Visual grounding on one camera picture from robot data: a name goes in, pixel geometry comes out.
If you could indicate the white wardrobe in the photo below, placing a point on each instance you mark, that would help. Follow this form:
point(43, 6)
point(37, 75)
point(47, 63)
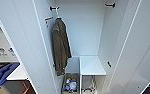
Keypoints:
point(84, 30)

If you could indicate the dark storage basket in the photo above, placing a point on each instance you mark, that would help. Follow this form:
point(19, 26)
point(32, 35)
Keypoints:
point(65, 85)

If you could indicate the small black door latch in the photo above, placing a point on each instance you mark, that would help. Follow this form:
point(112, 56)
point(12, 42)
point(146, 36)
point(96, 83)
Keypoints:
point(109, 64)

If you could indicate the white folding table top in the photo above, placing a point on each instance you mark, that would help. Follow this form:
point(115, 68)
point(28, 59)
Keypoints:
point(19, 74)

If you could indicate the dark olive jacket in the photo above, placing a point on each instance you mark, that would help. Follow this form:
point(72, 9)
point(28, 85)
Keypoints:
point(61, 46)

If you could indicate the small orange label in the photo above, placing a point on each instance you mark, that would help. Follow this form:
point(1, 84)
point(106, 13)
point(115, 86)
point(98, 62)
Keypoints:
point(48, 19)

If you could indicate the blue plastic tray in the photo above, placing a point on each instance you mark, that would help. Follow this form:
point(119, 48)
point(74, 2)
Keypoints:
point(2, 74)

